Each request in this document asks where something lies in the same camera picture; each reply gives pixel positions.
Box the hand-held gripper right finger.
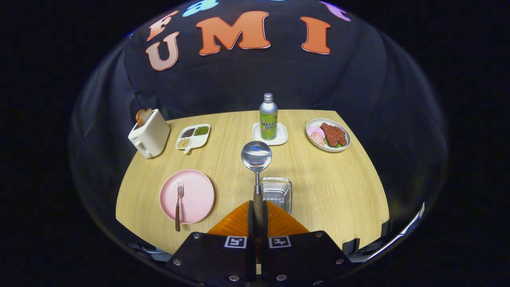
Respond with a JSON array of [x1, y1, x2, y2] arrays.
[[261, 201, 353, 285]]

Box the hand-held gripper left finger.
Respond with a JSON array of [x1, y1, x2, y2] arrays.
[[165, 201, 255, 285]]

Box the wooden handle metal spoon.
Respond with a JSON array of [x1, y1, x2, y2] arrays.
[[241, 140, 273, 240]]

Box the wooden handle metal fork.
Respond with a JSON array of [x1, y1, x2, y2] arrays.
[[175, 183, 185, 232]]

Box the pink round plate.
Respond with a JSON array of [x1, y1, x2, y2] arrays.
[[159, 169, 216, 224]]

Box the white square coaster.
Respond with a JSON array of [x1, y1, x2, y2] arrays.
[[252, 122, 288, 146]]

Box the white divided dish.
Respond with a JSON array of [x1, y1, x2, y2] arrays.
[[175, 124, 211, 154]]

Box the pink ham slices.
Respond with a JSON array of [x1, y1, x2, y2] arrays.
[[307, 126, 326, 146]]

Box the green label soda bottle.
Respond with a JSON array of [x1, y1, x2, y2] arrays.
[[259, 93, 279, 140]]

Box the brown fried meat piece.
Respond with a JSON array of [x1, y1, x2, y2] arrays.
[[320, 122, 347, 147]]

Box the white plate of food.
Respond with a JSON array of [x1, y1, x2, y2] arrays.
[[306, 118, 352, 153]]

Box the cream white toaster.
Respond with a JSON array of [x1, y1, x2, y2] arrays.
[[128, 108, 171, 159]]

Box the toast bread slices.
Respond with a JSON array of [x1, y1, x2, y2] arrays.
[[135, 108, 153, 127]]

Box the metal wire cutlery basket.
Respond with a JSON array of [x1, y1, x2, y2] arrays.
[[260, 177, 293, 215]]

